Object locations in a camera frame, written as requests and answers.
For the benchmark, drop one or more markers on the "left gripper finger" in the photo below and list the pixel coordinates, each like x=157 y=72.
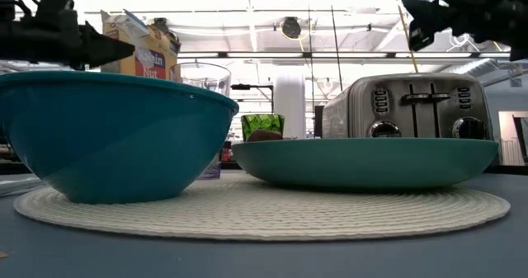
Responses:
x=103 y=47

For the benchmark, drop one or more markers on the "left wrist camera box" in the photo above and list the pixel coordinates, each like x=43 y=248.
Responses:
x=55 y=1

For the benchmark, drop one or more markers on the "teal blue bowl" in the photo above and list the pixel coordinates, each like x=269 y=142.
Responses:
x=107 y=138

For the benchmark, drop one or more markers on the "white round woven placemat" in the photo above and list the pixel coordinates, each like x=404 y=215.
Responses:
x=264 y=216

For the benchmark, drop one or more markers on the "clear drinking glass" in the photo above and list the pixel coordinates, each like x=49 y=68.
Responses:
x=204 y=78

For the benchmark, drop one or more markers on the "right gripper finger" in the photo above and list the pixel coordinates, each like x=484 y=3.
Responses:
x=429 y=20

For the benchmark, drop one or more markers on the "yellow raisin nut cereal box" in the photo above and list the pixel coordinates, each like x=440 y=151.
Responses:
x=152 y=47

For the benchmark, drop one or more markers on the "green round plate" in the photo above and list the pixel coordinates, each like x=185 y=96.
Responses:
x=363 y=162

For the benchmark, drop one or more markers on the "white round pillar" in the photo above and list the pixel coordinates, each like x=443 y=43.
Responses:
x=289 y=105

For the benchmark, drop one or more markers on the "green faceted cup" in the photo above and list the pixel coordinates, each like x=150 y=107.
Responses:
x=262 y=122

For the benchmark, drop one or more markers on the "black bracket stand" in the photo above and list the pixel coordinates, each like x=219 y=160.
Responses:
x=247 y=86

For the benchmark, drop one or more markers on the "brown toast slice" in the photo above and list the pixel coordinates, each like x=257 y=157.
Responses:
x=264 y=136

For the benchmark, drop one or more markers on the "stainless steel toaster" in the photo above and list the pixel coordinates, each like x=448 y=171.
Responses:
x=396 y=109

